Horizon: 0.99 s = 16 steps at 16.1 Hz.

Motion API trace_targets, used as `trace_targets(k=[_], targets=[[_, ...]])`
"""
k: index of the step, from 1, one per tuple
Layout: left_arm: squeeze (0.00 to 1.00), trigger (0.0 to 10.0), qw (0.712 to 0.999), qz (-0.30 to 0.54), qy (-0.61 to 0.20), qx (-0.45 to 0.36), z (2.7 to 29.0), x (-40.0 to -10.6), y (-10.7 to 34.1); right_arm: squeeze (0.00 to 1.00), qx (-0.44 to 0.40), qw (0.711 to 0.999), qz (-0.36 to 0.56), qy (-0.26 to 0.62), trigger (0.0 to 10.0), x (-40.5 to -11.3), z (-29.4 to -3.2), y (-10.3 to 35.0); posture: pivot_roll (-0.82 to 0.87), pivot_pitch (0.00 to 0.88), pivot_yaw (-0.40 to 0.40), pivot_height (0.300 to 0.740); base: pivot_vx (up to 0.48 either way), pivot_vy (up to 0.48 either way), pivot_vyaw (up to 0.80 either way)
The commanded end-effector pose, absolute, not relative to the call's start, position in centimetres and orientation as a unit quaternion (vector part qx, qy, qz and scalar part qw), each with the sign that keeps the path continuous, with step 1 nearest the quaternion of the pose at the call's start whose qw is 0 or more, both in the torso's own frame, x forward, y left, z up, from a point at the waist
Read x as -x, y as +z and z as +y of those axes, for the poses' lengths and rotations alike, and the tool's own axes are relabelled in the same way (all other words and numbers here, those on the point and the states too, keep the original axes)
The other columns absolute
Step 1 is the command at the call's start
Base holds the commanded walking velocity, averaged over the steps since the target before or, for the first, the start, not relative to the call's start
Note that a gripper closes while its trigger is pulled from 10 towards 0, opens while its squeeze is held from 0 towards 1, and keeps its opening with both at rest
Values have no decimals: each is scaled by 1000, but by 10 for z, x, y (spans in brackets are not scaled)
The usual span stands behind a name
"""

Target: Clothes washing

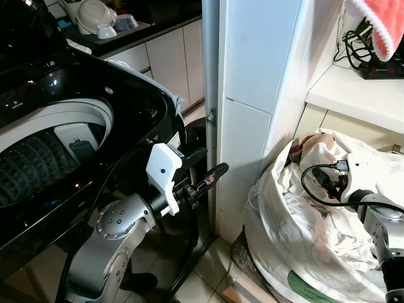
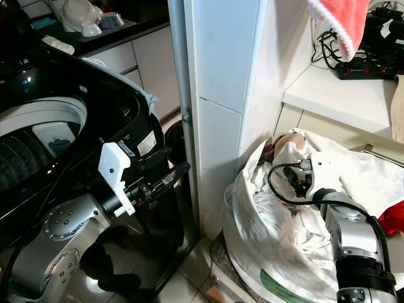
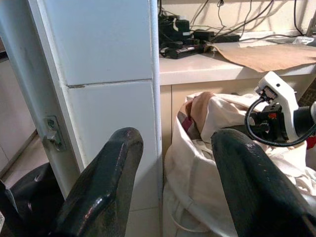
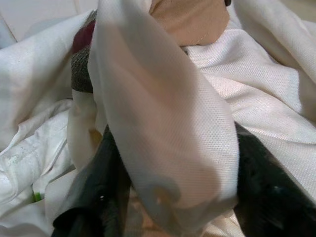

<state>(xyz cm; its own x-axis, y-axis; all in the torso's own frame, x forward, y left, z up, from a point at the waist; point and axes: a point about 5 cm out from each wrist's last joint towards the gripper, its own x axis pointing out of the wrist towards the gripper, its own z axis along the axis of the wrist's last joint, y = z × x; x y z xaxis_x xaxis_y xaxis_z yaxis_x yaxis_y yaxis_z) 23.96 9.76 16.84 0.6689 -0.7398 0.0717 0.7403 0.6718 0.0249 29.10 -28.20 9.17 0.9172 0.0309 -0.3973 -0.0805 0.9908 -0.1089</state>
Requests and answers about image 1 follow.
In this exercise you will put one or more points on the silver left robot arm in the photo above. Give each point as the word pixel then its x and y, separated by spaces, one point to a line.
pixel 110 224

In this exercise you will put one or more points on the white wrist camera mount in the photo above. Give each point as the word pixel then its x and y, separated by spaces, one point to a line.
pixel 372 170
pixel 163 163

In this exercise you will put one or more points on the white laundry bag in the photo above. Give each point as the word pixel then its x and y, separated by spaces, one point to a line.
pixel 271 227

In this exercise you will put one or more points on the white garment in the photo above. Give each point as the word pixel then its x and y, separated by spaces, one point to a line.
pixel 328 233

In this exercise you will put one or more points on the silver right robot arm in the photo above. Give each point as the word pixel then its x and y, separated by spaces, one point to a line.
pixel 385 230

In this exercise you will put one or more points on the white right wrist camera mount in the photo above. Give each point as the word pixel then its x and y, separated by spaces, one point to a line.
pixel 372 170

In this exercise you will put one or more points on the white kitchen cabinet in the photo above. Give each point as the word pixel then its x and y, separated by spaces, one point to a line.
pixel 170 63

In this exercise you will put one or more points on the white shelf counter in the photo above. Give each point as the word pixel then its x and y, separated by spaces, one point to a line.
pixel 353 95

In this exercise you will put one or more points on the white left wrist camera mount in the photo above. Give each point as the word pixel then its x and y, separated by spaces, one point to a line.
pixel 163 163

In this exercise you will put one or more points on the clear glass bowl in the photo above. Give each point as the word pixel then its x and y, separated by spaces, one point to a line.
pixel 126 23

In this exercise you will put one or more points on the white tall cabinet panel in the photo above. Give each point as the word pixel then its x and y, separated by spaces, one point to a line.
pixel 252 95

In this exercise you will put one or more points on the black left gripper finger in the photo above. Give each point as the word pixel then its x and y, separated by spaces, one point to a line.
pixel 214 175
pixel 194 155

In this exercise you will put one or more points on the small white cup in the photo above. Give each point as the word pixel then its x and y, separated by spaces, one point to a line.
pixel 106 31

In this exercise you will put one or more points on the red towel with white trim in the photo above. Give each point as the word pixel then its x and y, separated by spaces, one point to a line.
pixel 386 25

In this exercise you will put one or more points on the black top-load washing machine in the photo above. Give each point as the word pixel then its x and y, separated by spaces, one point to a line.
pixel 38 82

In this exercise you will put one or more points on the white flat dish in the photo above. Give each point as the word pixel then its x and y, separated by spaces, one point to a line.
pixel 79 46

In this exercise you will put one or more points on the black power strip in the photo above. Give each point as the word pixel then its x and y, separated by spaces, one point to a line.
pixel 382 71

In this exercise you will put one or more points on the large white bowl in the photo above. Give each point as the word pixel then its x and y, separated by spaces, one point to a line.
pixel 95 12

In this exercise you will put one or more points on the pink garment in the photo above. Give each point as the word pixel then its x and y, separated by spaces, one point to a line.
pixel 315 144

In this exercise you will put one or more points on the white cloth behind washer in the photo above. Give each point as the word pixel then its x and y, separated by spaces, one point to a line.
pixel 178 102

